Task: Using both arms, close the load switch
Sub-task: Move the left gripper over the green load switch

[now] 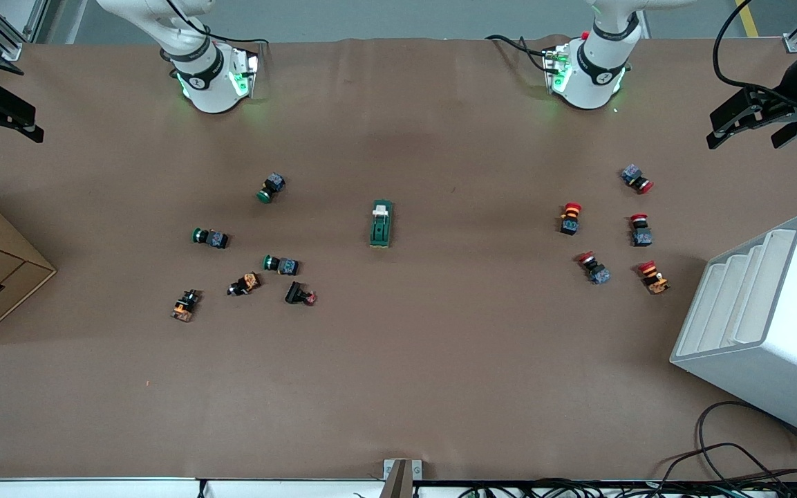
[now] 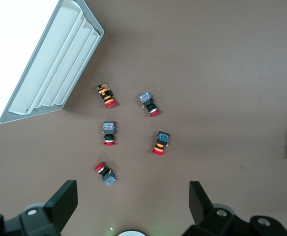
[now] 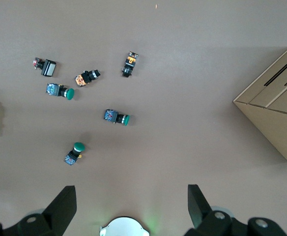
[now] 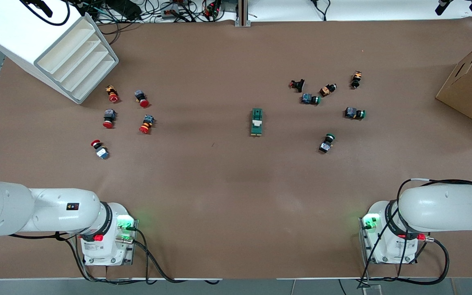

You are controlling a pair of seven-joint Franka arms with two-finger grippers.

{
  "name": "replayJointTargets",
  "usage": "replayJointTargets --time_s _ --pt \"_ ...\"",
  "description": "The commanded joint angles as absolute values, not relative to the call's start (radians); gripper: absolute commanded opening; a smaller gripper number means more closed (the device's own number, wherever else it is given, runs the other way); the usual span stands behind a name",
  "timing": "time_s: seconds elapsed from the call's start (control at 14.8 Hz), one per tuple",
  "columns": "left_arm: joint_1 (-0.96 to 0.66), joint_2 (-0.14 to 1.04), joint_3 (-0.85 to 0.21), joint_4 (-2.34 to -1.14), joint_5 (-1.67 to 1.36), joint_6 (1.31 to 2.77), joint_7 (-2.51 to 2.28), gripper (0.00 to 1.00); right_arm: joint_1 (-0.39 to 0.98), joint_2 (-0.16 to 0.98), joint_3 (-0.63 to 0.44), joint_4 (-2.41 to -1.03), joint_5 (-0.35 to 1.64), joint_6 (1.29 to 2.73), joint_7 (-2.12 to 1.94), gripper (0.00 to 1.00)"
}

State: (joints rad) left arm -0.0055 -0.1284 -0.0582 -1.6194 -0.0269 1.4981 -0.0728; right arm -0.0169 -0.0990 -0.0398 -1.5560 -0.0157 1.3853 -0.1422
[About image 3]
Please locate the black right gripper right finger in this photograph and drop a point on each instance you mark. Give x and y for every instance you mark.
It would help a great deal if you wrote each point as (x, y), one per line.
(207, 221)

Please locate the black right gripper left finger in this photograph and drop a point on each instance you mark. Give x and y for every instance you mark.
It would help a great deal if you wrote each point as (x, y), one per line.
(52, 218)

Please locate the green push button blue block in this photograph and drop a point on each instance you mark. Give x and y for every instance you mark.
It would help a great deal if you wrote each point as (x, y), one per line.
(76, 150)
(115, 117)
(60, 91)

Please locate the brown table cover sheet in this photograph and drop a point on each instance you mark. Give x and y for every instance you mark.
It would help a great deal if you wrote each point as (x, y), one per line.
(182, 98)

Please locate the brown cardboard box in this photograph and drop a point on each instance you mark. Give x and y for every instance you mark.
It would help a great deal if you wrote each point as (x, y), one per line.
(276, 110)

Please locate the black red push button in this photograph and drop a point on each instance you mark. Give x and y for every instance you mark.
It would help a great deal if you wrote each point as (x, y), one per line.
(48, 67)

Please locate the black selector switch orange block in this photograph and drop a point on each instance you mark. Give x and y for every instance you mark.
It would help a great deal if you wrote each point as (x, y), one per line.
(129, 64)
(85, 78)

